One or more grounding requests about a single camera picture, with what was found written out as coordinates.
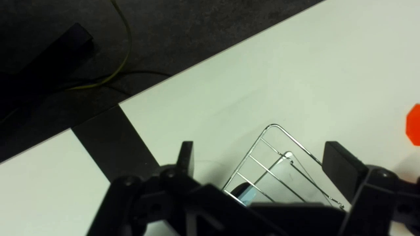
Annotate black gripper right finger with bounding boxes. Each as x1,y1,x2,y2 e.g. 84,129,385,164
322,142,420,236

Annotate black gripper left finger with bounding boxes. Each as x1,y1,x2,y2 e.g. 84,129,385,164
85,141,247,236

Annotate metal wire oven rack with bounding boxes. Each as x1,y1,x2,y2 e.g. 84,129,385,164
222,124,349,210

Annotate black tape strip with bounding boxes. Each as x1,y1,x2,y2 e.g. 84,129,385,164
72,106,159,181

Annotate orange octagon sticker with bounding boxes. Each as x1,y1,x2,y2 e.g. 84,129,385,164
406,104,420,146

